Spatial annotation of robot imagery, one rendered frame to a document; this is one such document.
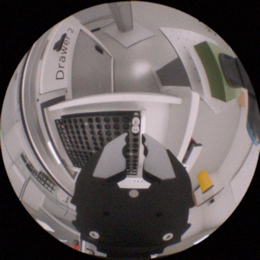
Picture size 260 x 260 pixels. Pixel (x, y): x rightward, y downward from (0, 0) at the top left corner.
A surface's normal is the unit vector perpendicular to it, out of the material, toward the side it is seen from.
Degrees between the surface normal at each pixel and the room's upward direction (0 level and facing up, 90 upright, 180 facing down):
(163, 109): 0
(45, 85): 90
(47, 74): 90
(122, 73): 0
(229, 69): 73
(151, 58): 0
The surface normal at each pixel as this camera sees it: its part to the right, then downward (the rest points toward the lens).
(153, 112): -0.05, 0.47
